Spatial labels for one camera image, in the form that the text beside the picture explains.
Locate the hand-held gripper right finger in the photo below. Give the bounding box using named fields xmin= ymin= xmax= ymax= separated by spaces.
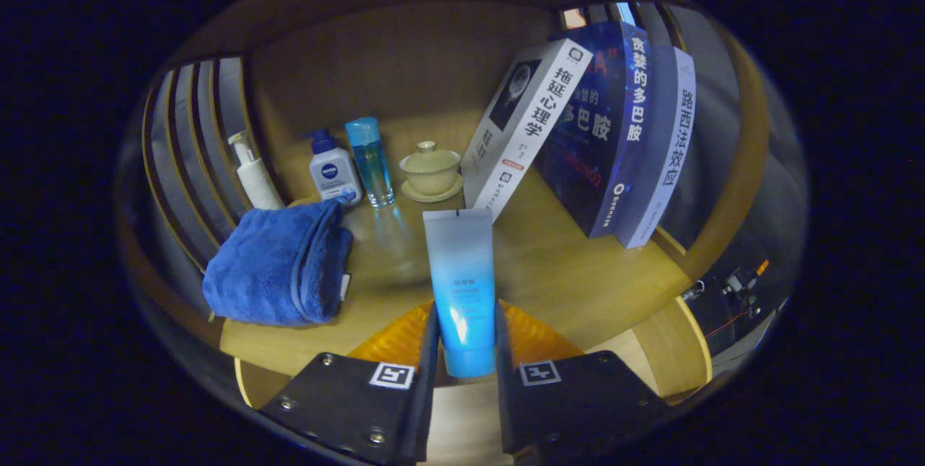
xmin=494 ymin=298 xmax=669 ymax=466

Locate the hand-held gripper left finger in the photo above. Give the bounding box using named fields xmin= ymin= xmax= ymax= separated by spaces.
xmin=260 ymin=300 xmax=442 ymax=466

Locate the blue cosmetic tube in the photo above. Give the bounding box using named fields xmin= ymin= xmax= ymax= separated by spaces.
xmin=422 ymin=208 xmax=498 ymax=379

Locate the wooden countertop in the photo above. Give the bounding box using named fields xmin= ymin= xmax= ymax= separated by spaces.
xmin=217 ymin=119 xmax=698 ymax=380

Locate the wooden cabinet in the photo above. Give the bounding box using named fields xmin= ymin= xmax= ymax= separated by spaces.
xmin=116 ymin=0 xmax=774 ymax=409

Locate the blue folded towel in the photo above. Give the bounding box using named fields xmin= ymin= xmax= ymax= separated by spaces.
xmin=202 ymin=191 xmax=356 ymax=327

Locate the beige lidded teacup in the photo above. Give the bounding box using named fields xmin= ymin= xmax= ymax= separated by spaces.
xmin=399 ymin=140 xmax=465 ymax=204

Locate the clear blue bottle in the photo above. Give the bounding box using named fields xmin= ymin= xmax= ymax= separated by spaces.
xmin=344 ymin=116 xmax=396 ymax=208

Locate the white bottle with blue cap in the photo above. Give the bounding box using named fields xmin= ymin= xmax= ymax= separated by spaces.
xmin=305 ymin=128 xmax=363 ymax=207

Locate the orange and black clamp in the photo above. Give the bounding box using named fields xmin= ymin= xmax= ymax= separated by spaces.
xmin=723 ymin=259 xmax=770 ymax=308

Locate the white pump bottle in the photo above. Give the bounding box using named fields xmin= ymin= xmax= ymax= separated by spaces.
xmin=228 ymin=130 xmax=285 ymax=212

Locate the white book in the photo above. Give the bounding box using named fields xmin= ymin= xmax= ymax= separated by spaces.
xmin=461 ymin=38 xmax=595 ymax=223

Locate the dark blue book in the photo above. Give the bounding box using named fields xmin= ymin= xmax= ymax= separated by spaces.
xmin=535 ymin=20 xmax=655 ymax=239

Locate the pale purple book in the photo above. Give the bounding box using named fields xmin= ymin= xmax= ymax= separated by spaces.
xmin=614 ymin=46 xmax=698 ymax=250

